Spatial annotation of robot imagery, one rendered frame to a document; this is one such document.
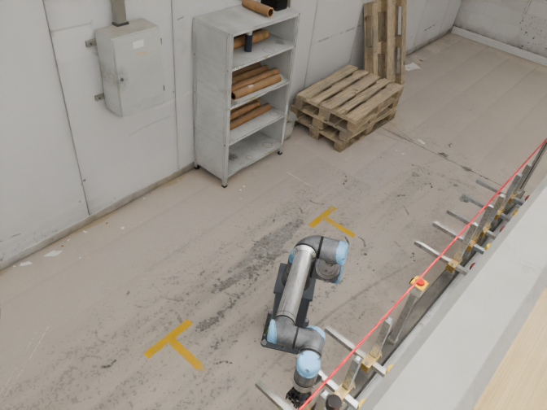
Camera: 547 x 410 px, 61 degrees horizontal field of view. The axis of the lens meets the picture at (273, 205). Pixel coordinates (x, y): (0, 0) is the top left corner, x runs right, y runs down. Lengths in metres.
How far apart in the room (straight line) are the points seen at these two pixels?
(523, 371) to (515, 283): 2.05
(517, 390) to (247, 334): 1.79
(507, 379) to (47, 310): 3.02
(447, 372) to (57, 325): 3.32
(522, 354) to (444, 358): 2.25
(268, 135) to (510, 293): 4.63
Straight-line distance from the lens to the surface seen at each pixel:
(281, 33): 4.73
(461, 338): 0.69
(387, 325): 2.37
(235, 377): 3.39
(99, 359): 3.53
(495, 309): 0.75
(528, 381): 2.82
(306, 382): 1.93
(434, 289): 3.23
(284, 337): 1.95
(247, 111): 4.81
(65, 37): 3.58
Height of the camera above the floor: 2.97
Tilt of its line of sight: 41 degrees down
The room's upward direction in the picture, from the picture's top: 8 degrees clockwise
